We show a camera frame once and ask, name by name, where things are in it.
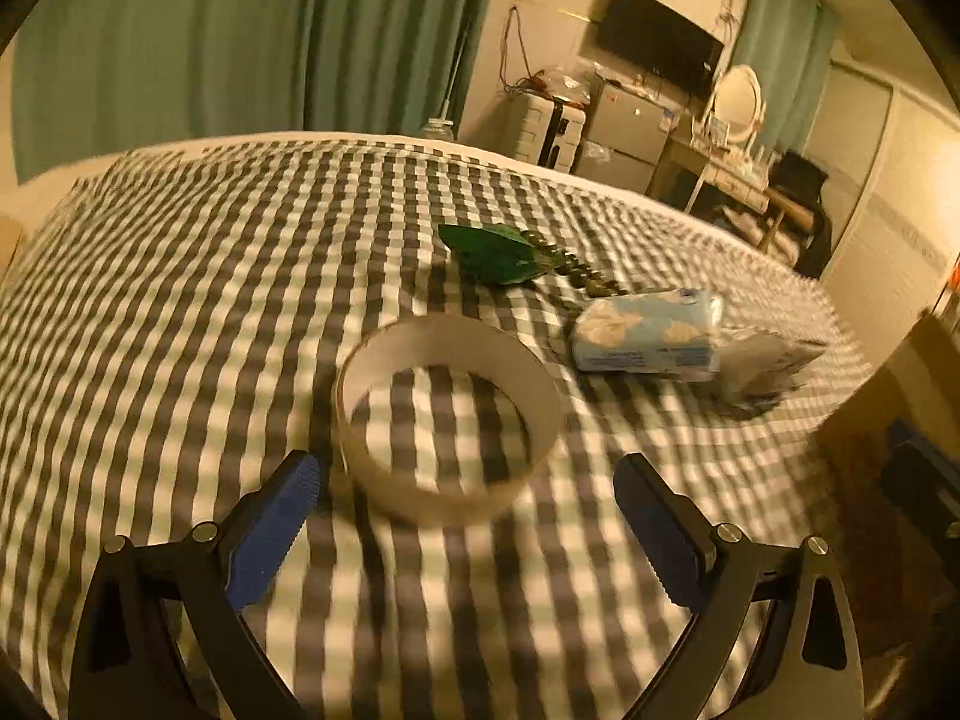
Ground white louvred wardrobe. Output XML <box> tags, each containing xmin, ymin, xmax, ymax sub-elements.
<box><xmin>805</xmin><ymin>63</ymin><xmax>960</xmax><ymax>310</ymax></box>

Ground green bead bracelet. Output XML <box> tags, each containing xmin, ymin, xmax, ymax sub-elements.
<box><xmin>517</xmin><ymin>228</ymin><xmax>625</xmax><ymax>298</ymax></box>

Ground wooden chair with clothes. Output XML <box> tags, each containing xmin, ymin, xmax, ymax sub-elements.
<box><xmin>768</xmin><ymin>150</ymin><xmax>834</xmax><ymax>279</ymax></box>

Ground white suitcase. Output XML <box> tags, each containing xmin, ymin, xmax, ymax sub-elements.
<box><xmin>516</xmin><ymin>93</ymin><xmax>587</xmax><ymax>174</ymax></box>

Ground white tape roll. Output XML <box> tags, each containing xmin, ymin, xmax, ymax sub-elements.
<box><xmin>334</xmin><ymin>317</ymin><xmax>564</xmax><ymax>528</ymax></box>

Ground light blue tissue pack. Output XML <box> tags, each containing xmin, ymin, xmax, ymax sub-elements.
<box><xmin>568</xmin><ymin>286</ymin><xmax>725</xmax><ymax>379</ymax></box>

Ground black wall television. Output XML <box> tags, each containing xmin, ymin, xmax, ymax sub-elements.
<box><xmin>595</xmin><ymin>0</ymin><xmax>725</xmax><ymax>99</ymax></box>

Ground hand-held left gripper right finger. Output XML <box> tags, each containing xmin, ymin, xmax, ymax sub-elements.
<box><xmin>613</xmin><ymin>453</ymin><xmax>865</xmax><ymax>720</ymax></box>

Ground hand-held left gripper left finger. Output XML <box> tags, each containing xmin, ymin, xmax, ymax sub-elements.
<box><xmin>67</xmin><ymin>450</ymin><xmax>323</xmax><ymax>720</ymax></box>

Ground narrow green curtain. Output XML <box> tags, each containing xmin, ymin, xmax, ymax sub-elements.
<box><xmin>730</xmin><ymin>0</ymin><xmax>838</xmax><ymax>160</ymax></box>

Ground clear plastic bag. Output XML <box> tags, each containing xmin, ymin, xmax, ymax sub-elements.
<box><xmin>535</xmin><ymin>66</ymin><xmax>595</xmax><ymax>103</ymax></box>

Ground green foil packet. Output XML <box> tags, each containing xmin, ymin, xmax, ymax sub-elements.
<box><xmin>437</xmin><ymin>223</ymin><xmax>553</xmax><ymax>288</ymax></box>

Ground wide green curtain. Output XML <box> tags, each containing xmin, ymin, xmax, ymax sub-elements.
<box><xmin>10</xmin><ymin>0</ymin><xmax>505</xmax><ymax>185</ymax></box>

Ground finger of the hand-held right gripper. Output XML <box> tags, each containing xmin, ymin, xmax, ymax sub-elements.
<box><xmin>880</xmin><ymin>424</ymin><xmax>960</xmax><ymax>535</ymax></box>

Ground white dressing table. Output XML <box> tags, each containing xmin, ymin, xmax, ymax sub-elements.
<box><xmin>658</xmin><ymin>138</ymin><xmax>775</xmax><ymax>220</ymax></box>

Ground grey mini fridge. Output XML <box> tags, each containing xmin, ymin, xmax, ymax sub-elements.
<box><xmin>573</xmin><ymin>81</ymin><xmax>670</xmax><ymax>194</ymax></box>

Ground white oval vanity mirror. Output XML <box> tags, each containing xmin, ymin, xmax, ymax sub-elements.
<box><xmin>703</xmin><ymin>63</ymin><xmax>767</xmax><ymax>152</ymax></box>

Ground wall cable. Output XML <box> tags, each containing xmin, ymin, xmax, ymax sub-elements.
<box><xmin>501</xmin><ymin>6</ymin><xmax>535</xmax><ymax>92</ymax></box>

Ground brown cardboard box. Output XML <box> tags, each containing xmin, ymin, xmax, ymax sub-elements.
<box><xmin>812</xmin><ymin>313</ymin><xmax>960</xmax><ymax>620</ymax></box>

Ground grey white checked bed cover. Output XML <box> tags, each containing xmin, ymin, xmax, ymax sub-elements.
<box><xmin>0</xmin><ymin>136</ymin><xmax>880</xmax><ymax>720</ymax></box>

